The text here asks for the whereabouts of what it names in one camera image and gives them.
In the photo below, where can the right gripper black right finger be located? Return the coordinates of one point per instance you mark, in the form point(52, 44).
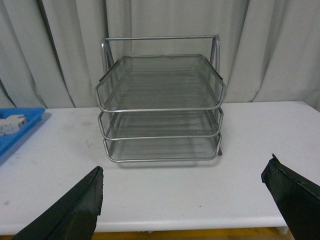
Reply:
point(296, 197)

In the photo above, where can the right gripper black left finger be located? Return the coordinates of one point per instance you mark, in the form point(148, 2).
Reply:
point(74, 216)

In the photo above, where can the silver mesh three-tier rack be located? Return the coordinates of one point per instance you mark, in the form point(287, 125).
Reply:
point(161, 108)

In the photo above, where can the blue plastic tray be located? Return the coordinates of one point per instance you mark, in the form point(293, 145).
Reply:
point(7, 142)

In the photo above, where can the white circuit breaker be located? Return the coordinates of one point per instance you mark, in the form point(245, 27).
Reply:
point(12, 124)

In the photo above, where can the grey-white curtain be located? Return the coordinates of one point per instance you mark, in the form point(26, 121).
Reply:
point(50, 53)

